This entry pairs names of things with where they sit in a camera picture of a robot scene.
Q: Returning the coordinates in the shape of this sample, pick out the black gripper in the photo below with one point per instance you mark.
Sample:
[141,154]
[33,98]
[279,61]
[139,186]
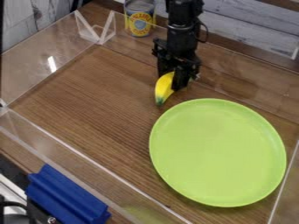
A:
[175,52]

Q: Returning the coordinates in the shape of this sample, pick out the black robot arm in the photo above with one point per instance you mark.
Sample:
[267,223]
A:
[183,13]

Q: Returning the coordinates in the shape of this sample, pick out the blue plastic block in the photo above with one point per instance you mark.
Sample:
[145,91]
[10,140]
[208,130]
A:
[69,203]

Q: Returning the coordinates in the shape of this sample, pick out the clear acrylic front wall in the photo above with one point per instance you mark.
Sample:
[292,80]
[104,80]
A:
[32,148]

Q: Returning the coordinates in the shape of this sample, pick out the yellow toy banana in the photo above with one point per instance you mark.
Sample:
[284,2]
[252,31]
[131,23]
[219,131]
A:
[163,88]

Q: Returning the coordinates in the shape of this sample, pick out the green round plate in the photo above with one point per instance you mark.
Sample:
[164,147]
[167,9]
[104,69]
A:
[217,152]

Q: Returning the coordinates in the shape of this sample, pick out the clear acrylic triangle bracket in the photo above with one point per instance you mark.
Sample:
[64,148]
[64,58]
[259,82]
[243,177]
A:
[95,33]

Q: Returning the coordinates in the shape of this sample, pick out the yellow labelled tin can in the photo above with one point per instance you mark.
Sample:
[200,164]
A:
[139,16]

